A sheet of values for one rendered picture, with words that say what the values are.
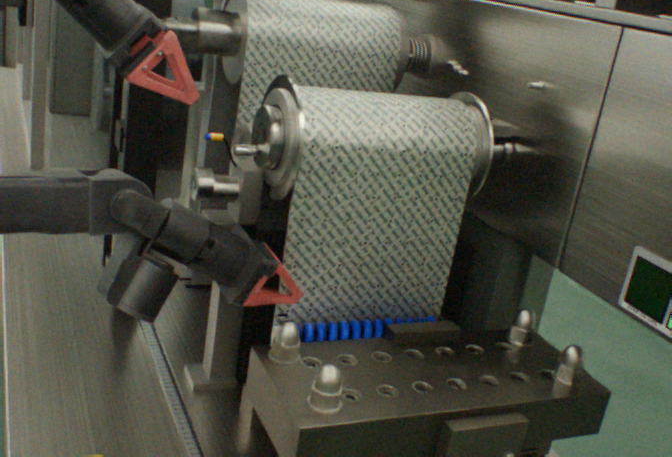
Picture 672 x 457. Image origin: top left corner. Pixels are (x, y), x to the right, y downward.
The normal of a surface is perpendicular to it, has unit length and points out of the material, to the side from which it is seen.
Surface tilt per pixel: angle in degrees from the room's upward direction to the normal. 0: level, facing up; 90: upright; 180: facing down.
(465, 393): 0
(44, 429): 0
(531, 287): 90
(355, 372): 0
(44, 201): 78
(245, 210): 90
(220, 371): 90
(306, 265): 90
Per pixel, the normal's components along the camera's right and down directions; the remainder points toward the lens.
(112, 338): 0.15, -0.94
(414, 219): 0.39, 0.35
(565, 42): -0.91, -0.01
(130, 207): 0.54, 0.18
